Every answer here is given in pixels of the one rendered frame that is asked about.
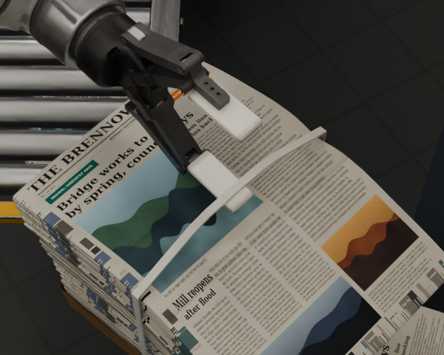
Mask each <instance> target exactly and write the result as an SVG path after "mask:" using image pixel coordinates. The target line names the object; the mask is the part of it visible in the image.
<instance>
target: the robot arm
mask: <svg viewBox="0 0 444 355"><path fill-rule="evenodd" d="M0 26H2V27H6V28H8V29H10V30H14V31H19V30H23V31H26V32H27V33H29V34H31V35H32V36H33V37H34V38H35V39H36V40H37V41H38V42H39V43H40V44H41V45H42V46H45V47H46V48H47V49H48V50H49V51H50V52H51V53H52V54H53V55H55V57H57V59H59V60H60V61H61V62H62V63H63V64H64V65H65V66H67V67H69V68H72V69H80V70H81V71H82V72H83V73H84V74H86V76H87V77H89V78H90V79H91V80H92V81H93V82H94V83H95V84H97V85H98V86H100V87H103V88H109V87H122V88H123V89H124V90H125V93H126V95H127V96H128V98H129V100H130V101H129V102H128V103H126V104H125V108H126V110H127V111H128V112H129V113H130V114H131V115H132V116H133V117H134V118H135V119H136V120H137V121H138V122H139V123H140V124H141V126H142V127H143V128H144V129H145V130H146V131H147V133H148V134H149V136H150V137H151V138H152V139H153V140H154V141H155V143H156V144H157V146H158V147H159V148H160V150H162V152H163V153H164V154H165V155H166V157H167V158H168V160H169V161H170V162H171V163H172V164H173V166H174V167H175V168H176V170H177V171H178V172H179V173H180V174H181V175H184V174H186V172H187V171H189V172H190V173H191V174H192V175H193V176H194V177H195V178H197V179H198V180H199V181H200V182H201V183H202V184H203V185H204V186H205V187H206V188H207V189H208V190H209V191H210V192H211V193H212V194H213V195H214V196H215V197H216V198H219V197H220V196H221V195H222V193H224V192H225V191H226V190H227V189H228V188H230V187H231V186H232V185H233V184H234V183H236V182H237V181H238V179H237V178H236V177H235V176H234V175H233V174H232V173H231V172H230V171H229V170H228V169H227V168H226V167H225V166H224V165H223V164H222V163H221V162H220V161H218V160H217V159H216V158H215V157H214V156H213V155H212V154H211V153H210V151H209V150H208V149H203V150H201V149H200V147H199V145H198V144H197V143H196V141H195V139H194V138H193V136H192V135H191V133H190V131H189V130H188V129H187V127H186V126H185V124H184V122H183V121H182V119H181V118H180V116H179V115H178V113H177V112H176V110H175V109H174V107H173V106H174V103H175V101H174V99H173V97H172V96H171V94H170V93H169V91H168V88H167V87H172V88H176V89H180V91H181V92H182V93H183V92H184V95H183V96H185V95H186V94H187V93H188V92H190V91H191V90H192V89H193V90H192V91H191V92H190V93H189V94H188V99H189V100H190V101H191V102H193V103H194V104H195V105H196V106H197V107H199V108H200V109H201V110H202V111H203V112H205V113H206V114H207V115H208V116H209V117H210V118H211V119H212V120H213V121H214V122H216V123H217V124H218V125H219V126H221V127H222V128H223V129H224V130H225V131H226V132H227V133H228V134H229V135H230V136H232V137H233V138H234V139H235V140H236V141H238V142H239V143H243V142H244V141H245V140H246V139H247V138H248V137H249V136H251V135H252V134H253V133H254V132H256V131H257V130H258V129H259V128H260V127H261V126H262V125H263V121H262V120H261V119H260V118H259V117H257V116H256V115H255V114H254V113H253V112H251V111H250V110H249V109H248V108H247V107H246V106H245V105H244V104H242V103H241V102H240V101H238V100H237V99H236V98H235V97H234V96H233V95H232V94H231V93H230V92H228V91H227V90H226V89H225V88H223V87H222V86H221V85H220V84H219V83H217V81H215V80H214V79H213V78H212V77H209V72H208V70H207V69H206V68H205V67H204V66H202V62H204V61H205V58H204V55H203V53H201V52H200V51H198V50H196V49H193V48H191V47H189V46H186V45H184V44H181V43H180V42H177V41H175V40H172V39H169V38H167V37H165V36H163V35H160V34H158V33H156V32H153V31H152V30H150V29H149V28H148V27H147V26H145V25H144V24H143V23H141V22H138V23H136V22H135V21H134V20H133V19H132V18H130V17H129V16H128V15H127V14H126V9H125V4H124V3H123V2H122V1H121V0H0ZM184 59H185V60H184ZM183 60H184V61H183ZM181 61H183V62H181ZM161 101H162V102H161ZM160 102H161V103H160ZM159 103H160V104H159ZM157 104H159V105H157ZM186 156H187V158H186ZM252 197H253V193H252V192H251V191H250V190H249V189H248V188H246V187H244V188H242V189H241V190H240V191H239V192H238V193H237V194H236V195H235V196H234V197H233V198H232V199H230V200H229V201H228V202H227V203H226V204H224V206H225V207H226V208H227V209H228V210H229V211H230V212H231V213H235V212H236V211H238V210H239V209H240V208H241V207H242V206H243V205H244V204H246V203H247V202H248V201H249V200H250V199H251V198H252Z"/></svg>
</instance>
